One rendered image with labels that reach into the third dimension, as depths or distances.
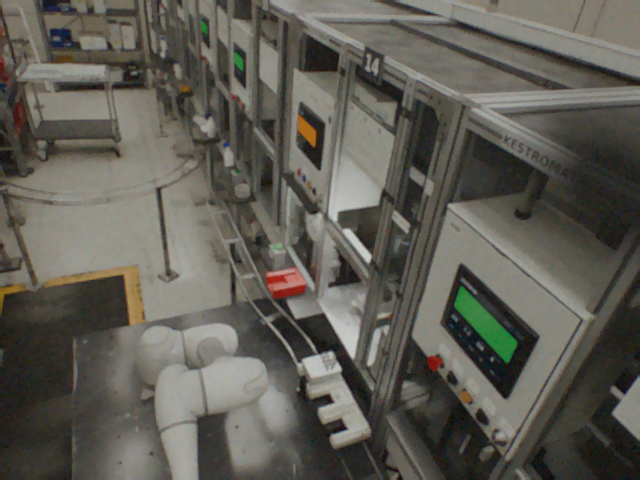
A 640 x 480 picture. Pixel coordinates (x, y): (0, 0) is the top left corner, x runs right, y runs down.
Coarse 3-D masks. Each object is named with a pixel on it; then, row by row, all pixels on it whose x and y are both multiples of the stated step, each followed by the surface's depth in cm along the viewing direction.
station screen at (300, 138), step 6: (300, 114) 188; (306, 120) 183; (312, 126) 178; (300, 132) 191; (300, 138) 192; (306, 138) 186; (300, 144) 193; (306, 144) 187; (312, 144) 182; (306, 150) 188; (312, 150) 182; (312, 156) 183; (312, 162) 184
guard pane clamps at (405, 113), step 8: (344, 72) 154; (400, 112) 127; (408, 112) 124; (408, 120) 125; (440, 136) 113; (384, 192) 142; (392, 200) 138; (416, 224) 129; (376, 272) 155; (400, 296) 143; (384, 352) 159
